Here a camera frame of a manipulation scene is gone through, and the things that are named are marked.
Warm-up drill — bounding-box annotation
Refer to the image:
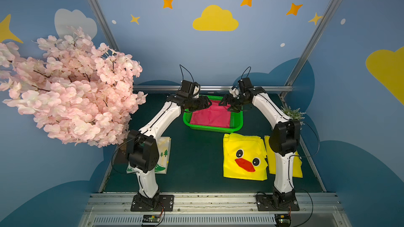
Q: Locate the right small circuit board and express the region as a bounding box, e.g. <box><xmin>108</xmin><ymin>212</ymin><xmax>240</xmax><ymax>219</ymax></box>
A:
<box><xmin>275</xmin><ymin>214</ymin><xmax>291</xmax><ymax>227</ymax></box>

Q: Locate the aluminium front rail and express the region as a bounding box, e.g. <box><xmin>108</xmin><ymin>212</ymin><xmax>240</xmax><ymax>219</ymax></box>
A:
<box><xmin>79</xmin><ymin>192</ymin><xmax>351</xmax><ymax>227</ymax></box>

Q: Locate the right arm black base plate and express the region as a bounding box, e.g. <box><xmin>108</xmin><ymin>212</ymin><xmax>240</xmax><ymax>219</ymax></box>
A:
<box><xmin>255</xmin><ymin>193</ymin><xmax>300</xmax><ymax>212</ymax></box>

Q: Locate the yellow duck face raincoat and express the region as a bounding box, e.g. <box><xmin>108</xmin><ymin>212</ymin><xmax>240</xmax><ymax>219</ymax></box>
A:
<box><xmin>223</xmin><ymin>133</ymin><xmax>268</xmax><ymax>181</ymax></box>

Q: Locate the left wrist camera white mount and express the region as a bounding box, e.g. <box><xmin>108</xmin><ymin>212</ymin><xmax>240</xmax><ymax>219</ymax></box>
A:
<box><xmin>192</xmin><ymin>83</ymin><xmax>201</xmax><ymax>98</ymax></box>

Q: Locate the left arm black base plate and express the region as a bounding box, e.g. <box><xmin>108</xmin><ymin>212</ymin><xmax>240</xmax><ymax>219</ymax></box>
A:
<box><xmin>130</xmin><ymin>193</ymin><xmax>174</xmax><ymax>212</ymax></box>

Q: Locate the pink cherry blossom tree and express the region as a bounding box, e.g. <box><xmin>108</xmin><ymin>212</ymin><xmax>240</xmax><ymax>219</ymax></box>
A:
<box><xmin>1</xmin><ymin>28</ymin><xmax>146</xmax><ymax>148</ymax></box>

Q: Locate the small potted green plant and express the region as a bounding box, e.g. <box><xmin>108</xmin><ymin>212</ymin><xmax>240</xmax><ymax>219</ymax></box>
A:
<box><xmin>281</xmin><ymin>105</ymin><xmax>306</xmax><ymax>125</ymax></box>

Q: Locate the aluminium frame post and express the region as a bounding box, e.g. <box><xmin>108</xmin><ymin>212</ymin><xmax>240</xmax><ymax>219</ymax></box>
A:
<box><xmin>87</xmin><ymin>0</ymin><xmax>120</xmax><ymax>50</ymax></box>
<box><xmin>280</xmin><ymin>0</ymin><xmax>343</xmax><ymax>101</ymax></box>

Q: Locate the back aluminium frame bar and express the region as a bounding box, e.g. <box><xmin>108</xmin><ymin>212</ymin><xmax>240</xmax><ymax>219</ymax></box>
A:
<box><xmin>133</xmin><ymin>85</ymin><xmax>293</xmax><ymax>93</ymax></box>

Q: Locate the plain yellow raincoat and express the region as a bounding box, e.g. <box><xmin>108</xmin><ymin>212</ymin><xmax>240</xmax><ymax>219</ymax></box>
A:
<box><xmin>264</xmin><ymin>136</ymin><xmax>303</xmax><ymax>178</ymax></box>

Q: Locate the right aluminium frame post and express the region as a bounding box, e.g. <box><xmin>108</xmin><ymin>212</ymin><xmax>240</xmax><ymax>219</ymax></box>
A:
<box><xmin>280</xmin><ymin>0</ymin><xmax>343</xmax><ymax>101</ymax></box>

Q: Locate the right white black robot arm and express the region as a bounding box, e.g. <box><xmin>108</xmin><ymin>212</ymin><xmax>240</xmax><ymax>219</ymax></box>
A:
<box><xmin>219</xmin><ymin>77</ymin><xmax>300</xmax><ymax>211</ymax></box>

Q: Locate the white green dinosaur raincoat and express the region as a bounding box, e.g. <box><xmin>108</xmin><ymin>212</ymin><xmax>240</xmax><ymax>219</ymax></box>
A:
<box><xmin>126</xmin><ymin>136</ymin><xmax>171</xmax><ymax>174</ymax></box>

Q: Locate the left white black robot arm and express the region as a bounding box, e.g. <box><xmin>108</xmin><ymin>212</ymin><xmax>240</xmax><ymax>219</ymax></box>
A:
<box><xmin>126</xmin><ymin>80</ymin><xmax>212</xmax><ymax>210</ymax></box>

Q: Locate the left small circuit board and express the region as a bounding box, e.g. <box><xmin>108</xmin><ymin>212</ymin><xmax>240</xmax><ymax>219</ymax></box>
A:
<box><xmin>142</xmin><ymin>215</ymin><xmax>161</xmax><ymax>224</ymax></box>

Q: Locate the pink raincoat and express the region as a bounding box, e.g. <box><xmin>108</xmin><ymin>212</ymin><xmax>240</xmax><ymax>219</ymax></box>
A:
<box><xmin>190</xmin><ymin>100</ymin><xmax>231</xmax><ymax>128</ymax></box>

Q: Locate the left aluminium frame post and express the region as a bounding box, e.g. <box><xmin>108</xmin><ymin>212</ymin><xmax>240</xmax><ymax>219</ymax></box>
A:
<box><xmin>87</xmin><ymin>0</ymin><xmax>120</xmax><ymax>50</ymax></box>

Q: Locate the small circuit board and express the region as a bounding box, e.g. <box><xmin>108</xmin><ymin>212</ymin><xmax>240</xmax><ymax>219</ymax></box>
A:
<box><xmin>275</xmin><ymin>214</ymin><xmax>291</xmax><ymax>227</ymax></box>
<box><xmin>142</xmin><ymin>215</ymin><xmax>161</xmax><ymax>224</ymax></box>

